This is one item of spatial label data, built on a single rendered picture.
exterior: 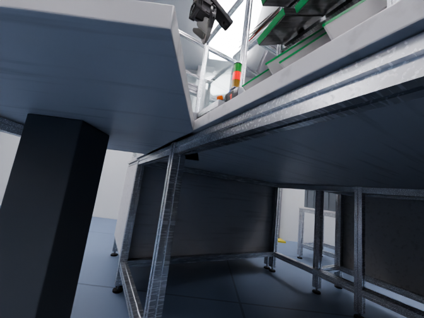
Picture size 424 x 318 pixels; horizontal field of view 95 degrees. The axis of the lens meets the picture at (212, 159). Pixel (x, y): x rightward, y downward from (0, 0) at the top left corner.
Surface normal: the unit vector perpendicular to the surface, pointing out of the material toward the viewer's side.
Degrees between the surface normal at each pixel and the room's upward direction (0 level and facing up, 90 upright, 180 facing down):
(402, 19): 90
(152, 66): 180
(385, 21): 90
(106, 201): 90
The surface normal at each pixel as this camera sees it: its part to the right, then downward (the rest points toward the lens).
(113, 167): 0.03, -0.16
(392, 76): -0.86, -0.18
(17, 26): -0.12, 0.98
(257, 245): 0.50, -0.07
